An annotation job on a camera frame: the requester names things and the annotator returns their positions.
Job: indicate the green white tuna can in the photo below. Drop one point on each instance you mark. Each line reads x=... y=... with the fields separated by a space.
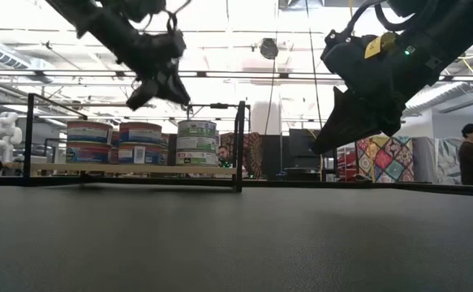
x=196 y=129
x=196 y=159
x=197 y=144

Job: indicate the brown patterned cloth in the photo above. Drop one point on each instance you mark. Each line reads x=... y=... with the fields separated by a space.
x=254 y=154

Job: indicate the black background rack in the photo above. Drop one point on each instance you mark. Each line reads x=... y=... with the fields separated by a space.
x=301 y=158

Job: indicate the white robot figure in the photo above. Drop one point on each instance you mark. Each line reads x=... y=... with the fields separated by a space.
x=5 y=138

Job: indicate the black table mat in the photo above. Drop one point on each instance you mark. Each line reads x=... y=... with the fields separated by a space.
x=220 y=243

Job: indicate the silver ceiling duct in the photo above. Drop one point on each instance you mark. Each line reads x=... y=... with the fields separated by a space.
x=1 y=57
x=443 y=95

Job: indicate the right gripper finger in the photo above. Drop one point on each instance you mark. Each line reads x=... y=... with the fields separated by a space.
x=349 y=121
x=392 y=119

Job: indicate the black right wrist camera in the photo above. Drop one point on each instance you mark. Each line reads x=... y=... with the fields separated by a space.
x=343 y=52

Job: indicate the plain grey cloth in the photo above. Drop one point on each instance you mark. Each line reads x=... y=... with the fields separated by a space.
x=422 y=158

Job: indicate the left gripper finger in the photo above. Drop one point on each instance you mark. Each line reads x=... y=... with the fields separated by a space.
x=140 y=95
x=175 y=91

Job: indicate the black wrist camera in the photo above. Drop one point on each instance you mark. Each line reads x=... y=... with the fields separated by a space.
x=136 y=8
x=343 y=52

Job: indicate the black metal shelf frame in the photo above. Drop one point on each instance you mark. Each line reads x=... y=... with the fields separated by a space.
x=240 y=146

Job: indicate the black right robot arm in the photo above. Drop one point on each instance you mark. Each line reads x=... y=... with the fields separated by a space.
x=455 y=28

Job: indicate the teal patterned cloth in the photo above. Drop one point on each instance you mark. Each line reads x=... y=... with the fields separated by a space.
x=447 y=160

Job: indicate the colourful patchwork quilt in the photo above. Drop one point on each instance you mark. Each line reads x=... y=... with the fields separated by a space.
x=390 y=160

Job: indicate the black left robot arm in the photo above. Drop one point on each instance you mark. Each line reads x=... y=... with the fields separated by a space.
x=98 y=24

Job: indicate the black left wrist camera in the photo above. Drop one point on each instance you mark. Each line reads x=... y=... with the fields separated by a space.
x=136 y=8

